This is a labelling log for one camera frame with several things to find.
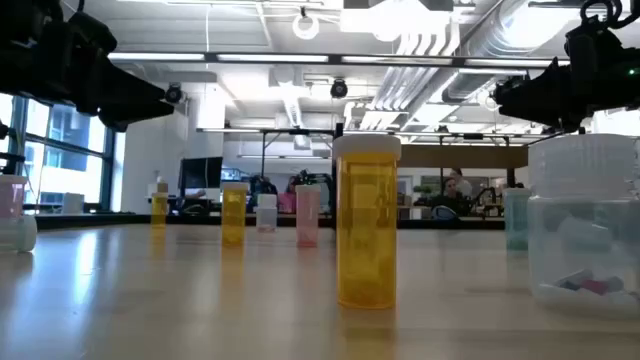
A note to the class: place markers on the wooden shelf board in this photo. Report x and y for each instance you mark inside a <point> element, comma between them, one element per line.
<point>465,156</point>

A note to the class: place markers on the grey-blue chair back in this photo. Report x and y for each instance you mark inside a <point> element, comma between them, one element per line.
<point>444,213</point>

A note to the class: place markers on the person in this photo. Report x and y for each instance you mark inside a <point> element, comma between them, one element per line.
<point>462,185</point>
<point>450,200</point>
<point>287,200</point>

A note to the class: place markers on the large dark-framed window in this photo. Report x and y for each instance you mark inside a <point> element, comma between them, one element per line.
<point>75,165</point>

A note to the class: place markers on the clear pill jar white cap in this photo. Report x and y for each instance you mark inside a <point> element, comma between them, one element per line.
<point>26,234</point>
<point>266,220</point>
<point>585,175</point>

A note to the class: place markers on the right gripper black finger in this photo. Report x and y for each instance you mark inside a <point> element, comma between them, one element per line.
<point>542,87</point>
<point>545,115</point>

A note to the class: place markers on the black metal shelf leg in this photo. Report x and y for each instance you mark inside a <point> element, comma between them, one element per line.
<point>510,177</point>

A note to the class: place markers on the background black metal frame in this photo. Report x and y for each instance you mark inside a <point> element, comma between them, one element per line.
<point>280,131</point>

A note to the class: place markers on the green pill bottle white cap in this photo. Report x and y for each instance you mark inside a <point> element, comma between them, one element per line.
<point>515,220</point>

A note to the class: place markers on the long ceiling light bar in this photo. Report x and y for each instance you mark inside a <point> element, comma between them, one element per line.
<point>270,58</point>

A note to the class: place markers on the black computer monitor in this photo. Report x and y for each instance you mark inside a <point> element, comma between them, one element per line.
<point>200,172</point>

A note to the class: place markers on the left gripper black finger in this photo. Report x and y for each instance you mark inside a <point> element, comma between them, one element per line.
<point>130,90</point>
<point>135,116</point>

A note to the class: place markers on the white box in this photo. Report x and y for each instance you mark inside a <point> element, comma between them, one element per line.
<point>73,202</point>

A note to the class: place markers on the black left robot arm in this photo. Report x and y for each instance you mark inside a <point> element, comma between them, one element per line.
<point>25,45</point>

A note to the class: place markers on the black ceiling spotlight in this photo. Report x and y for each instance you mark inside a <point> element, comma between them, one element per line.
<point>339,89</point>
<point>173,94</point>

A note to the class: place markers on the white round ceiling fixture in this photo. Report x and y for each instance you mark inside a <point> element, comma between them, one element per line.
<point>296,27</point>

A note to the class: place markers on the pink pill bottle white cap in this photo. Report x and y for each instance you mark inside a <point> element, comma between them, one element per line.
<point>307,217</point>
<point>11,200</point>

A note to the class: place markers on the orange pill bottle white cap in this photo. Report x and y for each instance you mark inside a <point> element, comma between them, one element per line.
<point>366,225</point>
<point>159,212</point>
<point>234,215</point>

